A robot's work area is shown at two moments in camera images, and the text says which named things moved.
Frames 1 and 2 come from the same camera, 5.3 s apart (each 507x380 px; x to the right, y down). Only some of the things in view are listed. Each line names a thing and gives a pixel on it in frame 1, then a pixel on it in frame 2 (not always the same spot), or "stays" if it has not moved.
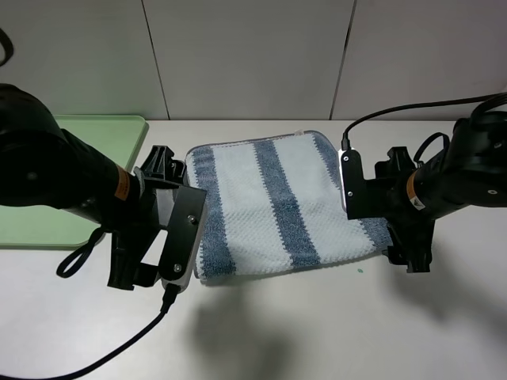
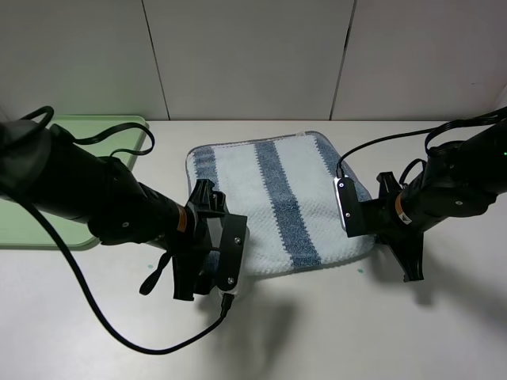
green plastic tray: [116, 137] stays
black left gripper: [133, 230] → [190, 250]
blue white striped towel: [276, 204] stays
